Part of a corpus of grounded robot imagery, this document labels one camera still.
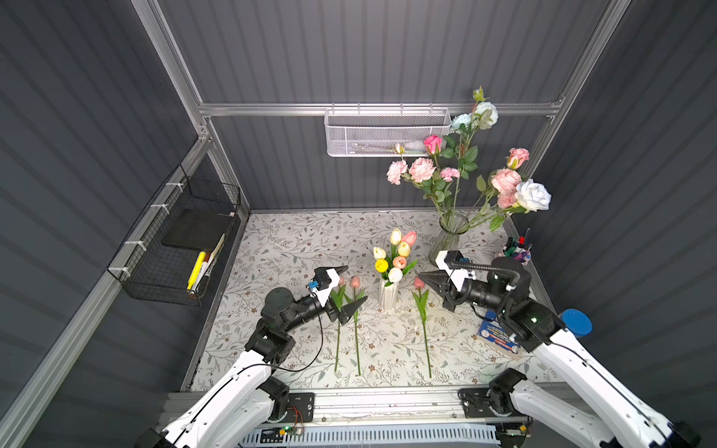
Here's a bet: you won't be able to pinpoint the black wire wall basket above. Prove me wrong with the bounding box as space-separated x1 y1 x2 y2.
108 168 241 306

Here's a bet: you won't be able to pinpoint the yellow marker in basket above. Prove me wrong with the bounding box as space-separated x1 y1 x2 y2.
187 252 207 290

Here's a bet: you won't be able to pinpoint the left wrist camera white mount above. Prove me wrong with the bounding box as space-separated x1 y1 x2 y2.
307 267 339 291

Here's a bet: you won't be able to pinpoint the dark pink tulip stem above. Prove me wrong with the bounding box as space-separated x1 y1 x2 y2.
412 277 432 379

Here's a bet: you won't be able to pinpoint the markers in pink cup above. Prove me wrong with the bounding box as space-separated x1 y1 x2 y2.
502 228 532 258

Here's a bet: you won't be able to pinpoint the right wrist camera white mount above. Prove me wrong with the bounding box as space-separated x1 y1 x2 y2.
435 250 477 292

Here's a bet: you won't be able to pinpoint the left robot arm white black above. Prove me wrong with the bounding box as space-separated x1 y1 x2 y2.
134 265 366 447

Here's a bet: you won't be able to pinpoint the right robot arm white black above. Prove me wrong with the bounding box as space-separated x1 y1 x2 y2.
418 250 701 447

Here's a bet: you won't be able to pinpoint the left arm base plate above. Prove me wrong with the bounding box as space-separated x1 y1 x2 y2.
279 392 316 425

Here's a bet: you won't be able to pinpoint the clear glass vase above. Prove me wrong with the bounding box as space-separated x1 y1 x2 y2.
429 212 470 266

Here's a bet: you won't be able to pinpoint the pink pen holder cup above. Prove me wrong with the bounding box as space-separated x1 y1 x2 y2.
507 250 531 266

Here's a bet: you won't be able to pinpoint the tulip bouquet in vase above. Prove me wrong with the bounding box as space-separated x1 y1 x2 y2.
373 229 418 287

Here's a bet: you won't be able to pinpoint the peach pink tulip stem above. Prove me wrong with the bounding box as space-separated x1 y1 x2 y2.
350 276 364 377

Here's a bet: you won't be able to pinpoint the blue printed card pack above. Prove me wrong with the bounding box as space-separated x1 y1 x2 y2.
478 319 520 355

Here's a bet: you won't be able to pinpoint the clear jar blue lid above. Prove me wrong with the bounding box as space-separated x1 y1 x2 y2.
559 309 593 338

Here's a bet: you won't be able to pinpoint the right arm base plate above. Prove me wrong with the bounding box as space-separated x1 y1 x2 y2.
457 386 523 418

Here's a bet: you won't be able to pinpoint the white ribbed ceramic vase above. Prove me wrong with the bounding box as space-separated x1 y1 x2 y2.
378 282 399 312

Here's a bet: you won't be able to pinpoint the black notebook in basket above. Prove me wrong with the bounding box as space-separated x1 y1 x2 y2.
162 209 233 251

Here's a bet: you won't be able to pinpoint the white wire mesh basket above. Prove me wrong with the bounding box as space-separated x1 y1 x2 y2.
324 108 451 158

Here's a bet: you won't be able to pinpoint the rose bouquet in glass vase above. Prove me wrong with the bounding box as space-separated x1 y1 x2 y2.
387 88 552 233

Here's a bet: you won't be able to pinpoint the light pink tulip stem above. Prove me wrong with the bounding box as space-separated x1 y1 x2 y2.
330 277 347 373

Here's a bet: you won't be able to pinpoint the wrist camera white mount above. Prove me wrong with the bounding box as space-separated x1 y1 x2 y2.
307 267 339 291
435 250 477 292

